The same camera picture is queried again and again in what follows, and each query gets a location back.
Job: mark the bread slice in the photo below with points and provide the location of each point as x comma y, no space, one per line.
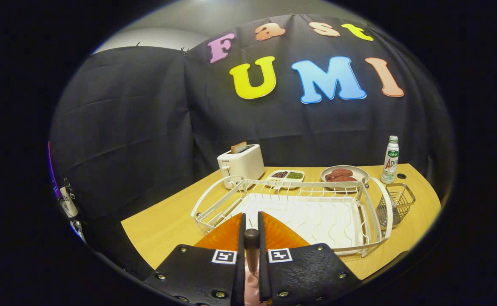
239,147

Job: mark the red meat steak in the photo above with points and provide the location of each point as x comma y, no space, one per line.
341,172
344,179

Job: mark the grey plate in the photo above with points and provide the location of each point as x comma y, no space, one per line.
359,172

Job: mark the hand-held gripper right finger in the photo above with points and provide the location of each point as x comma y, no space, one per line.
263,272

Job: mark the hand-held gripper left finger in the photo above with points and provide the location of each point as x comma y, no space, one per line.
239,276

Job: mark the dark equipment with white label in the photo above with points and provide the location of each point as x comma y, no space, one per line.
67,206

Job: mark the black backdrop cloth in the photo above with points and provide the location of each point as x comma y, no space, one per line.
146,127

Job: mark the white drip tray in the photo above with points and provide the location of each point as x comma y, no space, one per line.
316,221

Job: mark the white toaster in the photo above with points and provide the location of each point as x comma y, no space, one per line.
244,165

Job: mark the white bottle with green label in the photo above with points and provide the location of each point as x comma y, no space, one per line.
390,163

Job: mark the white divided bean tray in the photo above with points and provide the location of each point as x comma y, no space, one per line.
295,175

